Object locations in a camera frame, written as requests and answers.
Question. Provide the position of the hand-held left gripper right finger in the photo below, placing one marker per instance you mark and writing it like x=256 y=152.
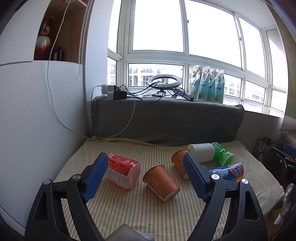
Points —
x=195 y=179

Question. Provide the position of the white cabinet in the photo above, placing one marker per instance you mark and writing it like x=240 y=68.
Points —
x=34 y=115

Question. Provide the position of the white cup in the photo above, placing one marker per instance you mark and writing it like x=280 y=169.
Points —
x=202 y=151

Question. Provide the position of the orange paper cup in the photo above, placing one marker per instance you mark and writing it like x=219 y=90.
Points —
x=159 y=183
x=178 y=162

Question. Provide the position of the red clear plastic bottle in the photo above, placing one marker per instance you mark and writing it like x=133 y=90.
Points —
x=124 y=170

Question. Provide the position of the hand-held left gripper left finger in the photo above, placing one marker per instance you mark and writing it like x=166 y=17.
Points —
x=96 y=177

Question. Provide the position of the green plastic bottle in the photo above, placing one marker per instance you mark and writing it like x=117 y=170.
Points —
x=223 y=154

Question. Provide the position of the blue orange drink can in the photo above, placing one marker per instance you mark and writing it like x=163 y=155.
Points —
x=229 y=172

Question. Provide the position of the white power strip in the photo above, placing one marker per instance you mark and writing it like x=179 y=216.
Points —
x=106 y=91

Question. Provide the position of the green white refill pouch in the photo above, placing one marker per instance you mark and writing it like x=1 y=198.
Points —
x=220 y=90
x=212 y=89
x=194 y=85
x=204 y=87

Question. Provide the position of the striped bed sheet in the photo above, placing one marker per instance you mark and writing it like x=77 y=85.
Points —
x=138 y=208

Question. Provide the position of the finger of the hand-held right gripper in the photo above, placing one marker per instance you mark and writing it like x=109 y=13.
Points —
x=283 y=155
x=289 y=147

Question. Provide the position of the white window frame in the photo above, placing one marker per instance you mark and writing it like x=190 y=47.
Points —
x=185 y=56

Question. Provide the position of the red ceramic vase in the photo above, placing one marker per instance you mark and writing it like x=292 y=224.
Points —
x=42 y=44

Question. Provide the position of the black power adapter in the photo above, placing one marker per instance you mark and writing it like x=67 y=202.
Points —
x=120 y=94

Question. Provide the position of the white cloth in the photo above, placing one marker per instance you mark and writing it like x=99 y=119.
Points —
x=285 y=201

